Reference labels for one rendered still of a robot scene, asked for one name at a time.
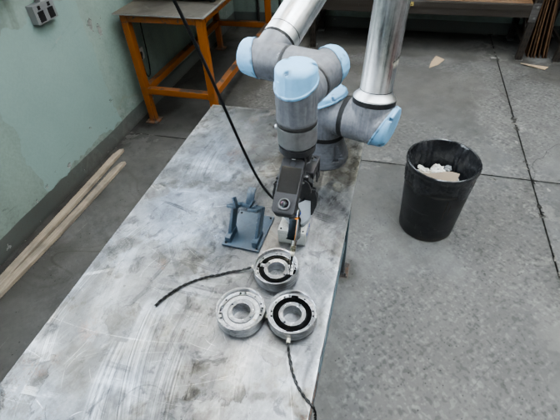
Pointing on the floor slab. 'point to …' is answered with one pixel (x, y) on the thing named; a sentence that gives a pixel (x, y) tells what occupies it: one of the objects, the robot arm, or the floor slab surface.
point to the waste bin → (436, 187)
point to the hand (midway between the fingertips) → (295, 222)
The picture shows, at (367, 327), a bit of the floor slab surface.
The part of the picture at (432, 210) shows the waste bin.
